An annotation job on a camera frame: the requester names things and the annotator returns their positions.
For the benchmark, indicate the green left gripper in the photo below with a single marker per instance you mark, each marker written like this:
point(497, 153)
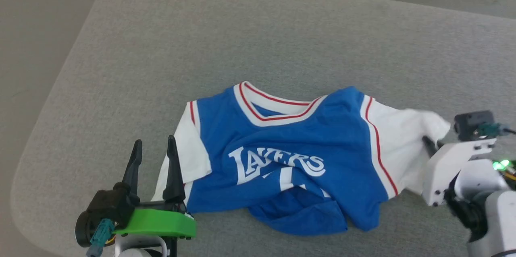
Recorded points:
point(161, 222)

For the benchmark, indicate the blue and white basketball jersey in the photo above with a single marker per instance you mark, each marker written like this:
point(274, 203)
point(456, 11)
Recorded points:
point(314, 140)

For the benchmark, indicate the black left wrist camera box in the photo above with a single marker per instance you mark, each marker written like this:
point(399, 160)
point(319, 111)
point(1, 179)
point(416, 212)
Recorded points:
point(111, 204)

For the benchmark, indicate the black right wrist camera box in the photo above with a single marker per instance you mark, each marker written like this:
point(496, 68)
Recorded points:
point(471, 124)

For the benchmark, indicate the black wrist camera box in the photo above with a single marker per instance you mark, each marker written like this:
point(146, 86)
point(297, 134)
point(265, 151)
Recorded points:
point(471, 124)
point(111, 204)

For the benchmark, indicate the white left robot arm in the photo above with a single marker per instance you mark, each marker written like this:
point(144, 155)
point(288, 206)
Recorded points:
point(141, 247)

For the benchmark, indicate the grey fabric sofa cushion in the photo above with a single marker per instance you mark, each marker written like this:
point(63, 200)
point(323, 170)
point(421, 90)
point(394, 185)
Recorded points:
point(282, 39)

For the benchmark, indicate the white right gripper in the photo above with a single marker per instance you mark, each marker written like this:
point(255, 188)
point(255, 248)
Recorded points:
point(447, 168)

